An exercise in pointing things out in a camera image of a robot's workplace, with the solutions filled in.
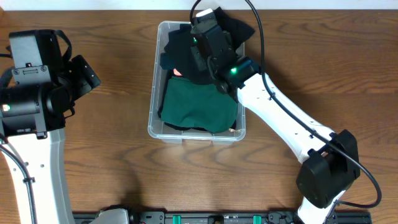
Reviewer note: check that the black cloth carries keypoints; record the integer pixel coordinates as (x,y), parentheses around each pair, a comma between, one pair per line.
(181,41)

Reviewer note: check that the black mounting rail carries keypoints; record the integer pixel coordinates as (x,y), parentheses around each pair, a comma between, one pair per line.
(274,217)

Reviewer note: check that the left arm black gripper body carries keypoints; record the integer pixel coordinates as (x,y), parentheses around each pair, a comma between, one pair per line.
(84,73)

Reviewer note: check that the green garment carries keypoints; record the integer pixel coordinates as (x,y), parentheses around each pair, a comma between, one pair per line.
(196,105)

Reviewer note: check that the pink garment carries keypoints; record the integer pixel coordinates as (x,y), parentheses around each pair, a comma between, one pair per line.
(177,73)

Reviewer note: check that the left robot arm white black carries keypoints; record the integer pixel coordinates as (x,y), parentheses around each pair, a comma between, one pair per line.
(38,94)

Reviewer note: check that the clear plastic storage bin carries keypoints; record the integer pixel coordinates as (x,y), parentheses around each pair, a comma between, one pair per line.
(156,128)

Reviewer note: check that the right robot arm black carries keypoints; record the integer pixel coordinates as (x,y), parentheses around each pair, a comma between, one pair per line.
(329,160)

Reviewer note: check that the dark teal garment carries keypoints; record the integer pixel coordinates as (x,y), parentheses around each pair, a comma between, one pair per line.
(166,62)

